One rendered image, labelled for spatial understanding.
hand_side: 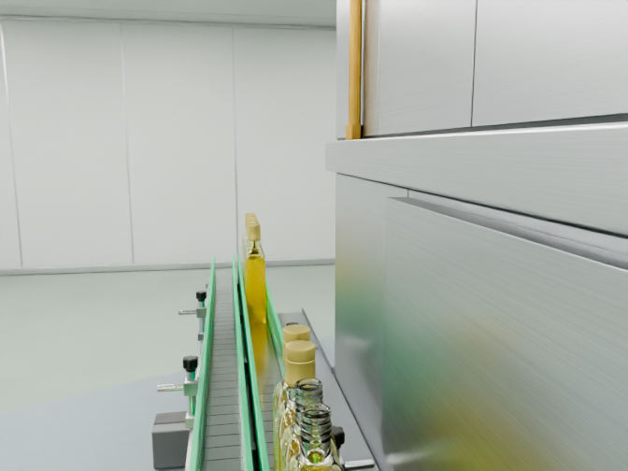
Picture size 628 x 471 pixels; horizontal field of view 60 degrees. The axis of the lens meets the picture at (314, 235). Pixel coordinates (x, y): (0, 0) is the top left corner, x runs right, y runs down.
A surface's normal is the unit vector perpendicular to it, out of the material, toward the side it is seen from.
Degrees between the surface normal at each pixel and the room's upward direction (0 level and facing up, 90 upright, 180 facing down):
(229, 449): 0
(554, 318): 90
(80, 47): 90
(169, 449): 90
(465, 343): 90
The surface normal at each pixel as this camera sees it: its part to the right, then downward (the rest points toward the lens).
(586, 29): -0.99, 0.03
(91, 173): 0.16, 0.15
